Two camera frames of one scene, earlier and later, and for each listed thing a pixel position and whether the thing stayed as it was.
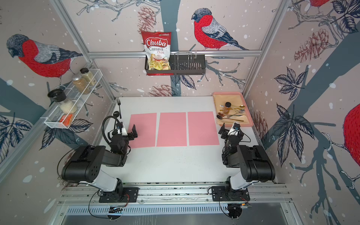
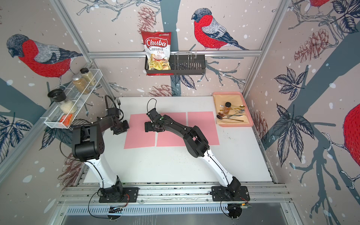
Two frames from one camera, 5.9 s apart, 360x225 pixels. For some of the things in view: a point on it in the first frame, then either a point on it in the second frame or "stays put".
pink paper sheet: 202,130 stays put
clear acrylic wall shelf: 63,113 stays put
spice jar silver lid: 81,84 stays put
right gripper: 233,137 -> 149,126
